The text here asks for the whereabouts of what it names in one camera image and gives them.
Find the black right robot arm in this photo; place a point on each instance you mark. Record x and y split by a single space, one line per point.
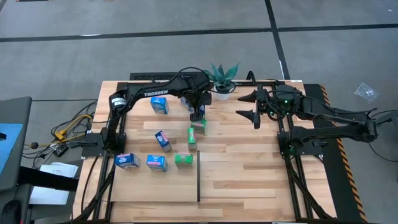
329 132

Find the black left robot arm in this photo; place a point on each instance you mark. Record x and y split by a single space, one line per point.
155 92

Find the clear crumpled plastic bag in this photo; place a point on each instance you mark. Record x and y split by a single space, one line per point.
367 92

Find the black hook bracket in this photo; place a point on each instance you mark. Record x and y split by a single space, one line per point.
249 73

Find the dark grey floor stand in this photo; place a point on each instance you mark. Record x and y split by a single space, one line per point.
390 117

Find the white paper stack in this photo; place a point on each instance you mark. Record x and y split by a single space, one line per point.
59 170

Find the Rice Krispies cereal box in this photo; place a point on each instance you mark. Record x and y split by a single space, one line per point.
157 162

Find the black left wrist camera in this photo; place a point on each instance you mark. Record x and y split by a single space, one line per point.
208 98

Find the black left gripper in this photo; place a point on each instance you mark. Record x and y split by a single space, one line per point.
196 101

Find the black perforated floor mat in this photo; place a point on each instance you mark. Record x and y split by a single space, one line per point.
149 76

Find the black hazard-striped floor mat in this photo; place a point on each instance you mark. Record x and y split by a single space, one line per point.
332 186

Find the snake plant in white pot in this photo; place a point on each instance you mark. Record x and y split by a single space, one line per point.
221 76

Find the black metal table frame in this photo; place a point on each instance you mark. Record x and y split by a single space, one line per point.
124 84

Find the light blue cereal box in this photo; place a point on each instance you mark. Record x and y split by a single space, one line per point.
159 105
186 104

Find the black desk foot bar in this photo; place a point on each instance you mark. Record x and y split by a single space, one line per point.
46 181

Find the small black round knob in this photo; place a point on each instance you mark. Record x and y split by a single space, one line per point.
34 145

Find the Apple Jacks cereal box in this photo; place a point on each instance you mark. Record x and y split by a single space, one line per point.
191 139
183 160
199 127

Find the black power adapter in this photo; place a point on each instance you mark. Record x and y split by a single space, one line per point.
60 150

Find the blue table mat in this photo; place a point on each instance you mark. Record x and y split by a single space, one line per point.
11 146

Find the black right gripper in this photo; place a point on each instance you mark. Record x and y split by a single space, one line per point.
258 107

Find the grey side table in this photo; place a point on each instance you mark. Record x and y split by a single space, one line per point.
18 112

